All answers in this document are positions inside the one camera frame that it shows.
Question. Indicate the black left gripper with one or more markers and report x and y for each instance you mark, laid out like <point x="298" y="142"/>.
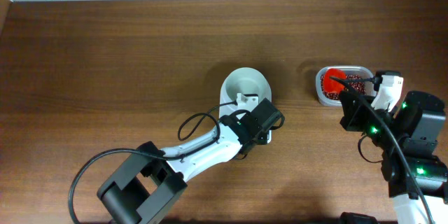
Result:
<point x="262" y="138"/>

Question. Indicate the orange measuring scoop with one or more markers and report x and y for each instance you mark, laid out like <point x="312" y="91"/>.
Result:
<point x="332" y="86"/>

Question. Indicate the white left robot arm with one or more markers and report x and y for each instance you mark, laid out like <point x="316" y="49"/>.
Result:
<point x="148" y="183"/>

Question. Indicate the red adzuki beans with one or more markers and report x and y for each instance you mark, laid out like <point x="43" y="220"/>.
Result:
<point x="358" y="86"/>

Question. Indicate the white round bowl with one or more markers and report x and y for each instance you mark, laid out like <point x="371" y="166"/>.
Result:
<point x="247" y="81"/>

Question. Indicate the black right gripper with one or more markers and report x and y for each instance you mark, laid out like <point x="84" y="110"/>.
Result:
<point x="351" y="112"/>

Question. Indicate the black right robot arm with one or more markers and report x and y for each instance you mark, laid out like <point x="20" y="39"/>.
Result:
<point x="417" y="179"/>

